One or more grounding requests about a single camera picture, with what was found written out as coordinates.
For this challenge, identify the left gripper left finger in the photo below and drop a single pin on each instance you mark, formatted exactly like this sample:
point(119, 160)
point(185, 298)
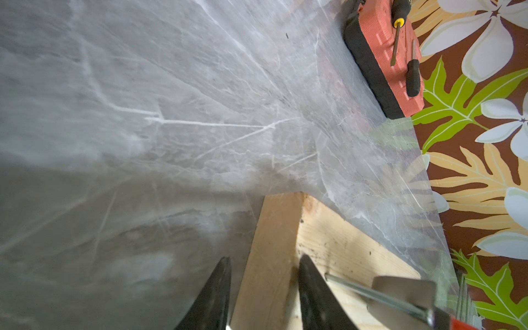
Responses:
point(210, 309)

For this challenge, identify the red black claw hammer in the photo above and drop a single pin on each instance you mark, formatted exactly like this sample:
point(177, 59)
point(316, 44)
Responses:
point(402, 303)

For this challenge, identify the wooden block with nails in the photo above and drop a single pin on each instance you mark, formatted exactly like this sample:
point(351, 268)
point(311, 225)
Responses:
point(291, 225)

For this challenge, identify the black handled screwdriver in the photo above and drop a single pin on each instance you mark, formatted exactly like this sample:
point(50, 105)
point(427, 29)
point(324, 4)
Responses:
point(413, 78)

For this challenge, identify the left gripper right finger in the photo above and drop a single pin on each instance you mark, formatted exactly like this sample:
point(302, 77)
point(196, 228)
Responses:
point(320, 309)

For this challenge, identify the yellow black screwdriver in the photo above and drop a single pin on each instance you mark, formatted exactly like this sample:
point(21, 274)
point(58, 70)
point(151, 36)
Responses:
point(399, 12)

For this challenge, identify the red plastic tool case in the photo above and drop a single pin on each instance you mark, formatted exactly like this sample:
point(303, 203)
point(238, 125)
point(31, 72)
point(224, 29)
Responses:
point(369, 36)

